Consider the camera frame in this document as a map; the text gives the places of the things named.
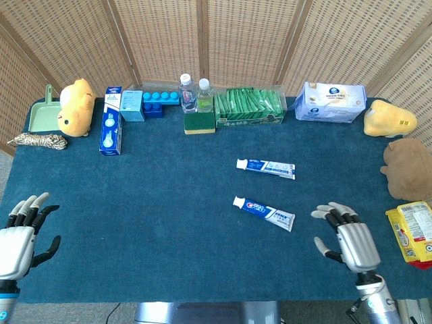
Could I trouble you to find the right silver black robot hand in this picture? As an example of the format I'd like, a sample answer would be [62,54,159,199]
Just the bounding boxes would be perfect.
[310,201,382,274]

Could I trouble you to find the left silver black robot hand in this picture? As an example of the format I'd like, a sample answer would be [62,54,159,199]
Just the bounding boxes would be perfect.
[0,192,62,281]

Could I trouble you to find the blue Crest logo toothpaste tube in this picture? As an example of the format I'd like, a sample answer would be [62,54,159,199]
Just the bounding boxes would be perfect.
[232,196,296,233]

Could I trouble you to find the blue white slim toothpaste tube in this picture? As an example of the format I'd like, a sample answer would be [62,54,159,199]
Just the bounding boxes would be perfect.
[236,158,296,180]

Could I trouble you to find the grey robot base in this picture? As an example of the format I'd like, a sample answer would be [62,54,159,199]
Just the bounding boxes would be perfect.
[134,301,281,324]

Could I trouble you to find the brown plush toy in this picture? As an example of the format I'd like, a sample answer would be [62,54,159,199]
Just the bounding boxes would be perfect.
[380,137,432,200]

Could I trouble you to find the yellow plush toy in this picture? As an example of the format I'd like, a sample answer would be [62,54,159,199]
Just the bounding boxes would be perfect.
[57,78,96,138]
[363,99,418,138]

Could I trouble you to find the blue toothbrush box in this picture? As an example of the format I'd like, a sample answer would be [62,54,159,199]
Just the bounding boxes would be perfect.
[99,86,123,157]

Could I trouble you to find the yellow snack bag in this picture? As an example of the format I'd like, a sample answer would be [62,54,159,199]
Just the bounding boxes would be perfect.
[385,200,432,270]

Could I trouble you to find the light green plastic dustpan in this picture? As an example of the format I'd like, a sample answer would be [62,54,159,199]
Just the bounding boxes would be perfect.
[28,84,63,133]

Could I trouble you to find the white blue tissue pack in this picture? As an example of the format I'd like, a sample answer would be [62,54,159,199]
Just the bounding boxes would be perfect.
[294,81,367,124]

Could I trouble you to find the blue table cloth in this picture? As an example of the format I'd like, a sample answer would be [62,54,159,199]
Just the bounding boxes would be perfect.
[0,97,432,304]

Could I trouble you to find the green tea sachet box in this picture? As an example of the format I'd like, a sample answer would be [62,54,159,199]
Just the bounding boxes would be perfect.
[214,86,288,128]

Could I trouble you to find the light blue paper carton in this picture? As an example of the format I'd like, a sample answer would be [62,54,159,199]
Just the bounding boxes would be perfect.
[119,89,146,122]

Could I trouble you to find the dark blue building block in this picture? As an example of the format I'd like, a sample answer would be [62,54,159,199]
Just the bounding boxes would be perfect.
[144,103,165,119]

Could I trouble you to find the green yellow sponge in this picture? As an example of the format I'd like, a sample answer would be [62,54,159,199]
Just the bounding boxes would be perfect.
[184,111,217,135]

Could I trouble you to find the long light blue building block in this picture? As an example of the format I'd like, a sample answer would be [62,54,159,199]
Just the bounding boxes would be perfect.
[142,90,181,106]

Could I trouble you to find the clear bottle green label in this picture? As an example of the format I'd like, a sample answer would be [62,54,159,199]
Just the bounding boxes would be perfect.
[196,78,215,113]

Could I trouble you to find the clear bottle purple label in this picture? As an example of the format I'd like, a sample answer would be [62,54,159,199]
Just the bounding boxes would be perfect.
[178,73,198,114]

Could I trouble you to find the wicker folding screen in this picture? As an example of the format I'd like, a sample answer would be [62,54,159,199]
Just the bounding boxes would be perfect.
[0,0,432,156]

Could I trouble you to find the striped coiled rope bundle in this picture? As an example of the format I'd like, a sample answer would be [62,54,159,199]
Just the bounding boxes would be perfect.
[7,132,68,151]

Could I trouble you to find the black floor cable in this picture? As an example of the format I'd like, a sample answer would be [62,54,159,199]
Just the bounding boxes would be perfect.
[107,302,122,324]

